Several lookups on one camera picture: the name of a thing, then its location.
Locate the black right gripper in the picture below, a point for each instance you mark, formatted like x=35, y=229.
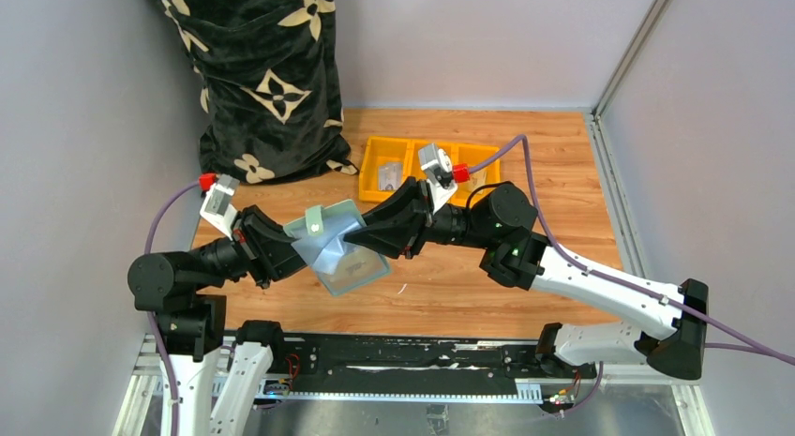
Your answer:
x=424, y=216

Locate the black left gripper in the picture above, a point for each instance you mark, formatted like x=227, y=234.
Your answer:
x=249, y=245

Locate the green card holder wallet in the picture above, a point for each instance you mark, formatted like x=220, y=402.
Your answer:
x=319, y=237

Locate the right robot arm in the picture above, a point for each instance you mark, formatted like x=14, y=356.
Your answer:
x=659, y=325

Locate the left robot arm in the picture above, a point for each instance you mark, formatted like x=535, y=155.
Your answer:
x=189, y=325

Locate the grey card in bin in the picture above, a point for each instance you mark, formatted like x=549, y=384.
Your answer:
x=389, y=176

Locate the tan card in holder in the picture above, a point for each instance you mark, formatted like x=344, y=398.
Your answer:
x=356, y=269

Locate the middle yellow bin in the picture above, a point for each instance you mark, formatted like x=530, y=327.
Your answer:
x=415, y=166

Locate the right yellow bin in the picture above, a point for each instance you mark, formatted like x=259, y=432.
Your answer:
x=471, y=155

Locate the black floral blanket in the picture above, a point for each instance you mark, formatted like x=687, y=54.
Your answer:
x=270, y=87

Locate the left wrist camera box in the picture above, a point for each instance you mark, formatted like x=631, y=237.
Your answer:
x=217, y=208

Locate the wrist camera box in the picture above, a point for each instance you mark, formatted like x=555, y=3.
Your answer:
x=436, y=164
x=217, y=208

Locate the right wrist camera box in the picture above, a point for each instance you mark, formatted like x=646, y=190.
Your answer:
x=436, y=164

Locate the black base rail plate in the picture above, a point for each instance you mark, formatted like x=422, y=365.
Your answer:
x=413, y=366

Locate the aluminium frame rail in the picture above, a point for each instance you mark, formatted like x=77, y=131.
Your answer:
x=620, y=400

